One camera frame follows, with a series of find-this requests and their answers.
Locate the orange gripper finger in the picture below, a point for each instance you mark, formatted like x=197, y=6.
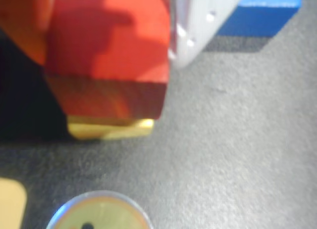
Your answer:
x=24, y=21

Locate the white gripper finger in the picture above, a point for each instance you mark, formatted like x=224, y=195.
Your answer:
x=198, y=23

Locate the red wooden cube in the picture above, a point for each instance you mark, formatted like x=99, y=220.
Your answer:
x=111, y=53

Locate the blue wooden cube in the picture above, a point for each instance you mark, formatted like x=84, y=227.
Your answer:
x=257, y=16

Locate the yellow wooden cube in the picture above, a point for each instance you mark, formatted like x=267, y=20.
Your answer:
x=111, y=130

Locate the yellow robot logo sticker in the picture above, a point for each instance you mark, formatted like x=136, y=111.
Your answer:
x=11, y=204

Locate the hugging face emoji sticker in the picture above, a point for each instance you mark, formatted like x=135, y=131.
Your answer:
x=99, y=214

